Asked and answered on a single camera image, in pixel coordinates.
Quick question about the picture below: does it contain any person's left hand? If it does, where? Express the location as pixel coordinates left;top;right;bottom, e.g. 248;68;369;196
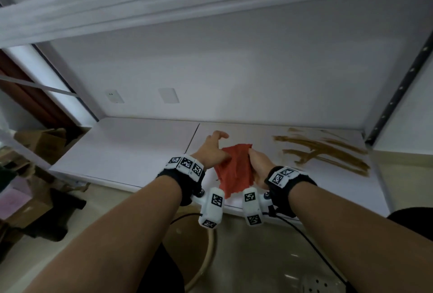
191;130;233;171

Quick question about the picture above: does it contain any person's right hand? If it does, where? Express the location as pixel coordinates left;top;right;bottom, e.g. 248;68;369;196
248;144;276;191

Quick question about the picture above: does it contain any red cloth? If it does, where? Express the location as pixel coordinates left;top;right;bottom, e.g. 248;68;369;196
215;143;255;199

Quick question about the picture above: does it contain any person's left forearm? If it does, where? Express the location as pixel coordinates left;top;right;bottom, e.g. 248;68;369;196
21;174;185;293

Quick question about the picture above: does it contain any person's right forearm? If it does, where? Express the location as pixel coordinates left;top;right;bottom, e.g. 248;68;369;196
288;181;433;293

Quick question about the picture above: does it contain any brown stain smear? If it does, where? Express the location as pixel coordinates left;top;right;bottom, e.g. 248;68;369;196
273;128;371;177

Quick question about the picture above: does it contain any round wooden stool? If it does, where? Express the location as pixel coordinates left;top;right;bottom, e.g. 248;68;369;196
162;213;217;291

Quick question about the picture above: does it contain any white power strip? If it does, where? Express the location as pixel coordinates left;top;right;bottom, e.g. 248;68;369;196
301;277;349;293

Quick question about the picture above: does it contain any black bag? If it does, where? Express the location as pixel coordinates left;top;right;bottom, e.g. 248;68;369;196
20;188;87;242

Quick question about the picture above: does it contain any brown cardboard box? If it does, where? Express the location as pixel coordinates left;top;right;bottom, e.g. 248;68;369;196
14;128;67;165

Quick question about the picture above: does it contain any pink foam sheet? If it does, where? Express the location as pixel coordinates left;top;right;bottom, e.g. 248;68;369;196
0;178;32;220

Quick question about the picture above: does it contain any left wrist camera tracker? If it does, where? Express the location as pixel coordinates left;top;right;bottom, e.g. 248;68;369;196
156;154;224;229

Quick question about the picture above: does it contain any wrist camera tracker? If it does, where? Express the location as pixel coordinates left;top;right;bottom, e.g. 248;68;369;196
242;166;317;227
156;154;224;229

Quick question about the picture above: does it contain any right wrist camera tracker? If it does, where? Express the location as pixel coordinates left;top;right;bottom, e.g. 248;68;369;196
242;166;317;227

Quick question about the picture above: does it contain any white blank wall plate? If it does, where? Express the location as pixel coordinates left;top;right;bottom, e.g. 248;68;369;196
158;88;180;104

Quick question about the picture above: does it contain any black cable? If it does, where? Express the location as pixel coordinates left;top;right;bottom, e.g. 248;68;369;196
169;212;349;293

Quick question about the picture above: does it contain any white wall socket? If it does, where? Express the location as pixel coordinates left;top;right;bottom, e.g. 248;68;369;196
105;90;124;104

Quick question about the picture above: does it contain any white metal shelf frame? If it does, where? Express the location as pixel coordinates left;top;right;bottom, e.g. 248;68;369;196
0;0;433;148

